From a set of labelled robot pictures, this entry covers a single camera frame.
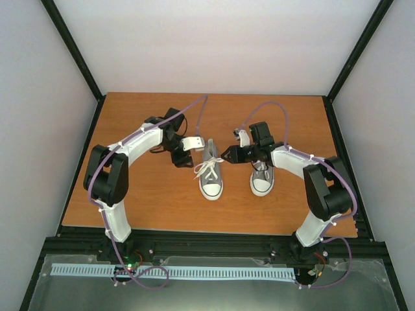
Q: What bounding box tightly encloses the white shoelace of sneaker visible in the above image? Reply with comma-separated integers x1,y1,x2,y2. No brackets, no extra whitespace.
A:
193,157,224,180
253,161,274,183

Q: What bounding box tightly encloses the grey sneaker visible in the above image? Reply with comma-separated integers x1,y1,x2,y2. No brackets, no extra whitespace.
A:
194,139,224,201
250,161,275,197

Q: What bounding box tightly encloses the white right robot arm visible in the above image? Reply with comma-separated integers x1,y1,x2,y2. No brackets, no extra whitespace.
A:
221,122,357,248

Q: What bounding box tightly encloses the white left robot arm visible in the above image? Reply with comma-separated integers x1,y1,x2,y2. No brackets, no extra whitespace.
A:
83,108,193,261

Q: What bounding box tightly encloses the clear plastic front sheet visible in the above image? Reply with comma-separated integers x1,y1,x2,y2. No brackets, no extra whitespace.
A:
25,255,399,310

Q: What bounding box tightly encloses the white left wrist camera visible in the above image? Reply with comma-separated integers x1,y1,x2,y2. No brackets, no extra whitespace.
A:
181,136,205,152

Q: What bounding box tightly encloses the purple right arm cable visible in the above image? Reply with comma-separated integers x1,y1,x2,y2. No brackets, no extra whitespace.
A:
236,100,359,290

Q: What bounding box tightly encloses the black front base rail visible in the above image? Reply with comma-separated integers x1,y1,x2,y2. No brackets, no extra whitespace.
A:
41,227,391,267

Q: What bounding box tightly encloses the light blue cable duct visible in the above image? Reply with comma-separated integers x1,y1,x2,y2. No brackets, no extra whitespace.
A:
50,263,296,282

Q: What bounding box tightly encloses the black left frame post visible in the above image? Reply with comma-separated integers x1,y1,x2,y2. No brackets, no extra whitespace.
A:
41,0,104,102

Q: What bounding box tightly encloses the black frame post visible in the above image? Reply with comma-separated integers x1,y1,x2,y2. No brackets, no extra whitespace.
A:
325,0,394,106
41,0,104,102

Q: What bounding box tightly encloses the black right frame post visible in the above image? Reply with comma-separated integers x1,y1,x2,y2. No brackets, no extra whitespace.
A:
325,0,394,106

